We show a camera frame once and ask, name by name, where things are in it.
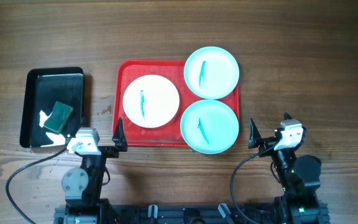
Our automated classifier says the green yellow sponge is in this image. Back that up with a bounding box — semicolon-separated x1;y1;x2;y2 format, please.
44;101;73;134

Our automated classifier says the light blue plate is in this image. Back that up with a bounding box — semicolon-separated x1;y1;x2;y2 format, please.
183;46;240;100
180;100;239;154

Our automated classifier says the white plate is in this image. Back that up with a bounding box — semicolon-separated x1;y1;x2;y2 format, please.
122;75;180;128

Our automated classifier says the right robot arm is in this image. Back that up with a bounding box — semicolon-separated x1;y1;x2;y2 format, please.
249;113;325;223

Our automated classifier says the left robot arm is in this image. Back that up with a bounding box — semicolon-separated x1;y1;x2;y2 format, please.
53;118;127;224

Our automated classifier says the black rectangular tray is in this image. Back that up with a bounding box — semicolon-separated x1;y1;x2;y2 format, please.
19;67;85;148

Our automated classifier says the red plastic tray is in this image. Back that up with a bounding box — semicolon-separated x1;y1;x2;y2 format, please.
112;59;241;147

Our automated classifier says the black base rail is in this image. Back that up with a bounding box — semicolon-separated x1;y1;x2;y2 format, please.
53;203;331;224

